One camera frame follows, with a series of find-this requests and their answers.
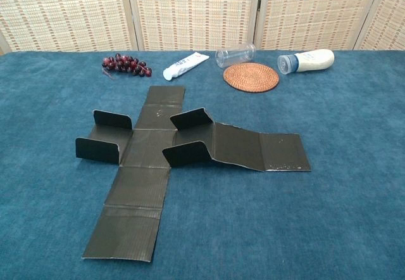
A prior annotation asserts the black cardboard box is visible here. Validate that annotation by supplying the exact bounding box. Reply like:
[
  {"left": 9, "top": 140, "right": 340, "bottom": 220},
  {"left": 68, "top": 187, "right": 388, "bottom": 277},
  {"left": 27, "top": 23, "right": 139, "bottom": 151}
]
[{"left": 75, "top": 85, "right": 313, "bottom": 264}]

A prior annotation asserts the white toothpaste tube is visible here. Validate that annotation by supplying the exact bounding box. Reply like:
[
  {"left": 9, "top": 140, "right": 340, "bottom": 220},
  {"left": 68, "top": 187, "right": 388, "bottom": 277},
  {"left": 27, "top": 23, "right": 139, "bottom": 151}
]
[{"left": 163, "top": 51, "right": 211, "bottom": 82}]

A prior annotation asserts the round woven rattan coaster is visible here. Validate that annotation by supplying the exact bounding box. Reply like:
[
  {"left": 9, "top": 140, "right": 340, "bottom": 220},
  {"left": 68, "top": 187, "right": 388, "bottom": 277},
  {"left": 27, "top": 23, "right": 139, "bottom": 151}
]
[{"left": 223, "top": 63, "right": 280, "bottom": 94}]

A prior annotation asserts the dark red grape bunch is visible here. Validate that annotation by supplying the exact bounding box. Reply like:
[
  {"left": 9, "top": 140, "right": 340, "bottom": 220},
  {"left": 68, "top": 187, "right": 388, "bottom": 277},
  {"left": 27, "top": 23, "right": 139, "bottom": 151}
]
[{"left": 101, "top": 53, "right": 153, "bottom": 80}]

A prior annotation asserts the blue plush table cloth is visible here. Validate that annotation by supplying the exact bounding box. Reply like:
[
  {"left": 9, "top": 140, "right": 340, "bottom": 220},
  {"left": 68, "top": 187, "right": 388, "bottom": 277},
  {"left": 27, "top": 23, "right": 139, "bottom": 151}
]
[{"left": 0, "top": 49, "right": 405, "bottom": 280}]

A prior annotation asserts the beige woven folding screen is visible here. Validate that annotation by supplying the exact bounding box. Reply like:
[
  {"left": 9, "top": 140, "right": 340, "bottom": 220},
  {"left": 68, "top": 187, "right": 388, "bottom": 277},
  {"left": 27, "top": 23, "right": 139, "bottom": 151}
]
[{"left": 0, "top": 0, "right": 405, "bottom": 56}]

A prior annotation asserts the white mayonnaise bottle blue cap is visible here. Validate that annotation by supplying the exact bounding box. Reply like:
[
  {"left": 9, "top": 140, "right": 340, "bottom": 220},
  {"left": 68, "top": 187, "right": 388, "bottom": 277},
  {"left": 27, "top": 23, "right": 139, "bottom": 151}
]
[{"left": 277, "top": 48, "right": 335, "bottom": 76}]

